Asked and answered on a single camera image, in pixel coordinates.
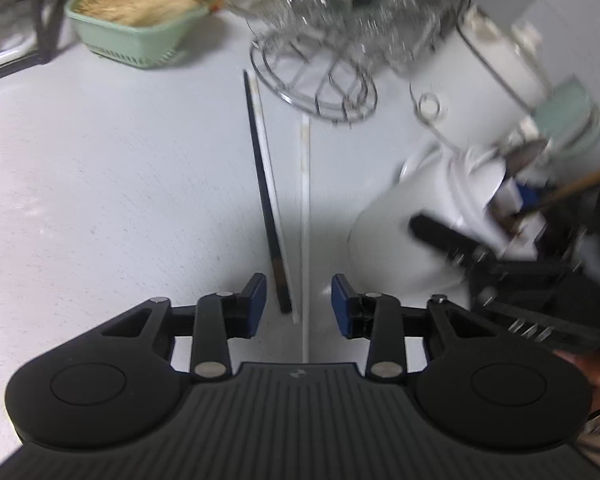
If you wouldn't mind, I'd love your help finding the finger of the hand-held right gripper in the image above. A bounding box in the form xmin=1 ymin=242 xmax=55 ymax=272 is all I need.
xmin=410 ymin=214 xmax=487 ymax=269
xmin=500 ymin=181 xmax=548 ymax=242

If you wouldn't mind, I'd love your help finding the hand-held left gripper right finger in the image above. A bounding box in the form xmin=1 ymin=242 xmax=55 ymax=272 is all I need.
xmin=331 ymin=274 xmax=497 ymax=380

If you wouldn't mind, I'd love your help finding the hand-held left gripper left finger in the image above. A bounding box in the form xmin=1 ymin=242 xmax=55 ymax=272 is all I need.
xmin=101 ymin=273 xmax=268 ymax=380

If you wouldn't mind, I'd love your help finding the white mug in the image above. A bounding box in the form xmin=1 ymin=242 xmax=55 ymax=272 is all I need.
xmin=347 ymin=146 xmax=532 ymax=307

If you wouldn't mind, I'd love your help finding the white chopstick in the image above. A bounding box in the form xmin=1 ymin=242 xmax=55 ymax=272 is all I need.
xmin=299 ymin=115 xmax=312 ymax=364
xmin=247 ymin=71 xmax=302 ymax=325

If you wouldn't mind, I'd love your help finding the black chopstick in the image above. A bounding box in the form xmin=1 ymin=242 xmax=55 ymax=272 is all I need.
xmin=243 ymin=69 xmax=292 ymax=315

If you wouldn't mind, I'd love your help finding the white electric pot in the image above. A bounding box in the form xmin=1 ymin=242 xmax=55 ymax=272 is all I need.
xmin=408 ymin=4 xmax=557 ymax=154

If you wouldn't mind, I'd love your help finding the green plastic basket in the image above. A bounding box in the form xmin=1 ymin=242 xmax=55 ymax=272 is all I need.
xmin=65 ymin=0 xmax=222 ymax=70

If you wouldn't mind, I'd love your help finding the black dish rack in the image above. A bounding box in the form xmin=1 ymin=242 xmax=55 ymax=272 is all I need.
xmin=0 ymin=0 xmax=77 ymax=87

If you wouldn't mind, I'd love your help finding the wire cup rack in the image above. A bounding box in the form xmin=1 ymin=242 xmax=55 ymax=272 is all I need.
xmin=250 ymin=0 xmax=462 ymax=124

